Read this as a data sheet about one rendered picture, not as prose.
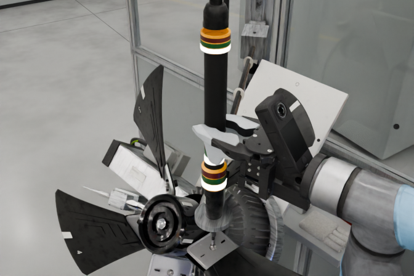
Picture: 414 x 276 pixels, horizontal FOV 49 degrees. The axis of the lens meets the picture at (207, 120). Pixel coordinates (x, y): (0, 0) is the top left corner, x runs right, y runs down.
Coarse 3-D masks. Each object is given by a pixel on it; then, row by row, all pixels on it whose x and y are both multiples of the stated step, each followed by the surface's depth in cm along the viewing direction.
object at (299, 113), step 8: (280, 88) 95; (288, 96) 90; (288, 104) 88; (296, 112) 84; (304, 112) 82; (296, 120) 83; (304, 120) 81; (304, 128) 80; (312, 128) 78; (304, 136) 78; (312, 136) 77; (312, 144) 76; (232, 160) 94; (232, 168) 90; (232, 176) 87; (232, 184) 85
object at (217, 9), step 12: (216, 0) 61; (204, 12) 62; (216, 12) 62; (228, 12) 63; (204, 24) 63; (216, 24) 62; (228, 24) 63; (204, 192) 81; (216, 192) 79; (204, 204) 82; (216, 204) 80; (216, 216) 82
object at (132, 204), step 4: (84, 188) 125; (88, 188) 124; (96, 192) 122; (100, 192) 120; (104, 192) 120; (104, 196) 119; (108, 196) 118; (128, 200) 114; (132, 200) 114; (128, 204) 113; (132, 204) 112; (136, 204) 112; (140, 204) 112; (132, 208) 113; (136, 208) 112; (140, 208) 111
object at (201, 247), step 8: (216, 232) 92; (200, 240) 90; (208, 240) 90; (216, 240) 91; (192, 248) 88; (200, 248) 88; (208, 248) 89; (216, 248) 89; (224, 248) 89; (232, 248) 89; (192, 256) 87; (200, 256) 87; (208, 256) 87; (216, 256) 87; (200, 264) 85; (208, 264) 86
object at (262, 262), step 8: (240, 248) 89; (224, 256) 87; (232, 256) 87; (240, 256) 87; (248, 256) 88; (256, 256) 88; (216, 264) 85; (224, 264) 85; (232, 264) 85; (240, 264) 85; (248, 264) 86; (256, 264) 86; (264, 264) 86; (272, 264) 86; (208, 272) 84; (216, 272) 84; (224, 272) 84; (232, 272) 84; (240, 272) 84; (248, 272) 84; (256, 272) 84; (264, 272) 85; (272, 272) 85; (280, 272) 85; (288, 272) 85
